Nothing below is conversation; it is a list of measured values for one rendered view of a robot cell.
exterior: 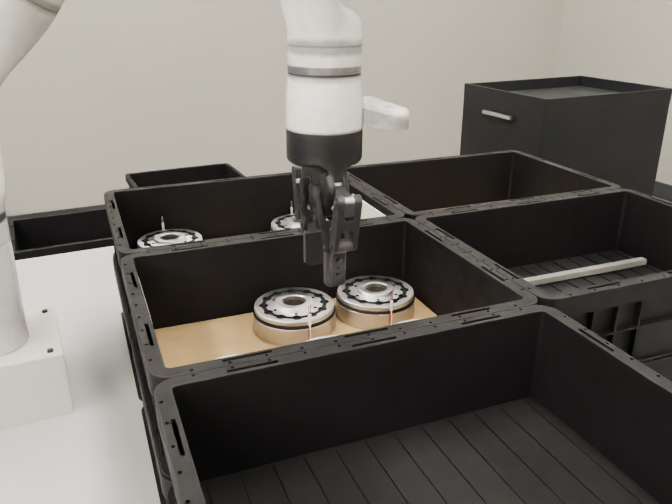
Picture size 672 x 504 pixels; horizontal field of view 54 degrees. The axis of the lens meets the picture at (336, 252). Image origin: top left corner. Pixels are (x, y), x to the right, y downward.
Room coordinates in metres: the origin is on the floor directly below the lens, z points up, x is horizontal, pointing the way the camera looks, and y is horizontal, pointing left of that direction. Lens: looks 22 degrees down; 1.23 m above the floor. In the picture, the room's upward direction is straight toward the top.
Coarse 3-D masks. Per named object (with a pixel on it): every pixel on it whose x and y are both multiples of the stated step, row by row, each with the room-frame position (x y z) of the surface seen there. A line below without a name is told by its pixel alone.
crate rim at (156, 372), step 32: (384, 224) 0.86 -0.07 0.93; (416, 224) 0.85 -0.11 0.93; (128, 256) 0.74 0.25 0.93; (160, 256) 0.75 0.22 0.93; (128, 288) 0.65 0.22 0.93; (512, 288) 0.65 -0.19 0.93; (416, 320) 0.57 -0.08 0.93; (448, 320) 0.57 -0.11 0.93; (160, 352) 0.51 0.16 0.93; (256, 352) 0.51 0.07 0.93; (288, 352) 0.51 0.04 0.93
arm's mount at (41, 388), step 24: (48, 312) 0.87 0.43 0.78; (48, 336) 0.79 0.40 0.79; (0, 360) 0.73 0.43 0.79; (24, 360) 0.73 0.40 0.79; (48, 360) 0.74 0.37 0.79; (0, 384) 0.71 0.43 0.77; (24, 384) 0.72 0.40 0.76; (48, 384) 0.73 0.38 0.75; (0, 408) 0.71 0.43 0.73; (24, 408) 0.72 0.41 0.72; (48, 408) 0.73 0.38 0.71; (72, 408) 0.74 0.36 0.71
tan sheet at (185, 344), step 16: (416, 304) 0.81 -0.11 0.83; (208, 320) 0.76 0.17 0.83; (224, 320) 0.76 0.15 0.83; (240, 320) 0.76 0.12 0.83; (336, 320) 0.76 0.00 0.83; (160, 336) 0.72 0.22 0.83; (176, 336) 0.72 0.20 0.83; (192, 336) 0.72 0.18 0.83; (208, 336) 0.72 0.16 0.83; (224, 336) 0.72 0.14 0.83; (240, 336) 0.72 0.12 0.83; (256, 336) 0.72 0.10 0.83; (176, 352) 0.68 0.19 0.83; (192, 352) 0.68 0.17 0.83; (208, 352) 0.68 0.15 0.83; (224, 352) 0.68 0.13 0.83; (240, 352) 0.68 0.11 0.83
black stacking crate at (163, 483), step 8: (136, 360) 0.68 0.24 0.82; (136, 368) 0.67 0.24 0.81; (144, 400) 0.60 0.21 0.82; (144, 408) 0.61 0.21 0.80; (144, 416) 0.71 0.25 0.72; (144, 424) 0.70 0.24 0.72; (152, 432) 0.54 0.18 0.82; (152, 440) 0.54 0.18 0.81; (152, 448) 0.63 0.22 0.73; (152, 456) 0.63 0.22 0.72; (152, 464) 0.62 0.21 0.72; (160, 472) 0.48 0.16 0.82; (160, 480) 0.49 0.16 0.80; (168, 480) 0.47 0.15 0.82; (160, 488) 0.58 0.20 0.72; (168, 488) 0.47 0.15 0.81; (160, 496) 0.57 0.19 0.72
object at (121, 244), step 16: (256, 176) 1.11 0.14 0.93; (272, 176) 1.11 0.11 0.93; (288, 176) 1.12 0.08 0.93; (112, 192) 1.01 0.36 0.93; (128, 192) 1.02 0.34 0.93; (144, 192) 1.03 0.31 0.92; (368, 192) 1.01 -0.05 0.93; (112, 208) 0.93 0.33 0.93; (384, 208) 0.93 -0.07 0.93; (112, 224) 0.85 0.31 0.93; (208, 240) 0.79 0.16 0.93; (224, 240) 0.79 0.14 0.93
